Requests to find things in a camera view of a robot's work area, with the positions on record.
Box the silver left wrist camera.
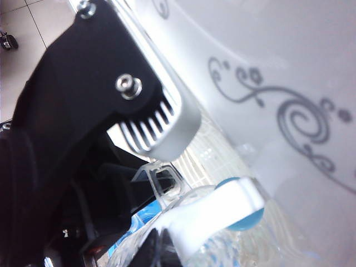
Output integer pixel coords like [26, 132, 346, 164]
[11, 0, 201, 173]

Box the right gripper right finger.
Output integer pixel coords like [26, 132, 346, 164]
[161, 236, 184, 267]

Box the clear plastic mug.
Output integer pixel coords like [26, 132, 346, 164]
[111, 162, 306, 267]

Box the white water dispenser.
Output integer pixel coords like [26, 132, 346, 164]
[122, 0, 356, 267]

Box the black caster wheel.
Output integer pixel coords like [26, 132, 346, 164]
[0, 31, 19, 51]

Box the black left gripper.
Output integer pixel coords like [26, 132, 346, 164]
[36, 133, 156, 267]

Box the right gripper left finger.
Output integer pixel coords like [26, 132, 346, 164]
[141, 232, 161, 267]

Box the white drip tray grille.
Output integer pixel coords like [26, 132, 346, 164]
[175, 116, 223, 192]

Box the blue-collared cold water tap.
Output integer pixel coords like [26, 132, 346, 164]
[164, 176, 265, 256]

